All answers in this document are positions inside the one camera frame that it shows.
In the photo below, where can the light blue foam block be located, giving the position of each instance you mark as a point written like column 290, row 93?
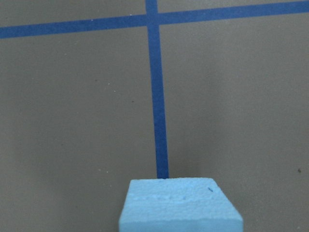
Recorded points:
column 178, row 205

